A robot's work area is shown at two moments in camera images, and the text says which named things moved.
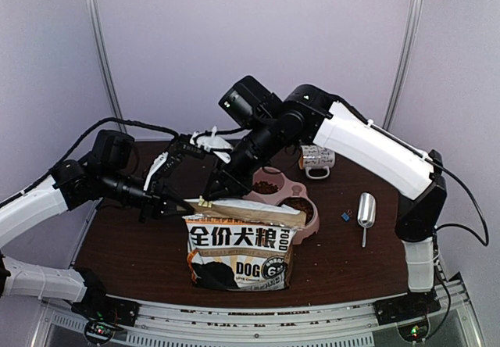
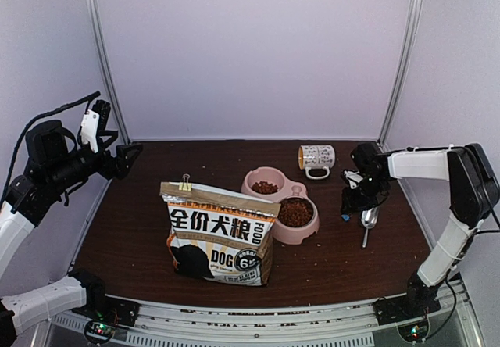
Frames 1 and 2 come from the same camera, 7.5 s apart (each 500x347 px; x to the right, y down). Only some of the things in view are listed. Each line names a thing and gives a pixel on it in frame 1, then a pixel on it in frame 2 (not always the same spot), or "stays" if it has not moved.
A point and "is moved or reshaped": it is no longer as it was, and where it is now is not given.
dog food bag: (241, 245) is moved or reshaped
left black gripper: (154, 202) to (108, 169)
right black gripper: (231, 186) to (352, 205)
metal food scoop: (366, 212) stays
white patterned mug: (316, 157) stays
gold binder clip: (202, 202) to (185, 185)
